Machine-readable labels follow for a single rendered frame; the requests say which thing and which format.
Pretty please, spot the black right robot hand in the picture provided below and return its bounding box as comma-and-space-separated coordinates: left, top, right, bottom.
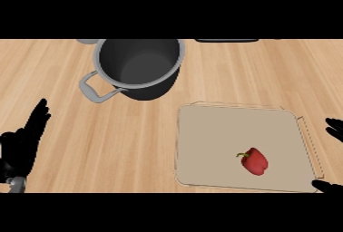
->
311, 117, 343, 194

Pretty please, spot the grey metal pot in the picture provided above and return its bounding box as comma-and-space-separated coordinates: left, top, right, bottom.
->
79, 38, 187, 104

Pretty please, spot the beige tray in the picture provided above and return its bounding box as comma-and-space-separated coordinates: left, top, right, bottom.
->
173, 101, 327, 194

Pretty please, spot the dark flat object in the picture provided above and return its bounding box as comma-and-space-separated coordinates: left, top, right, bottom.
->
194, 38, 261, 44

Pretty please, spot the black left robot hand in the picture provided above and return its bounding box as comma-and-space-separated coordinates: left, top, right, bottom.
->
0, 98, 52, 184

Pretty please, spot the red bell pepper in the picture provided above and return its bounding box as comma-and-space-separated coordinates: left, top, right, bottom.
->
235, 147, 271, 177

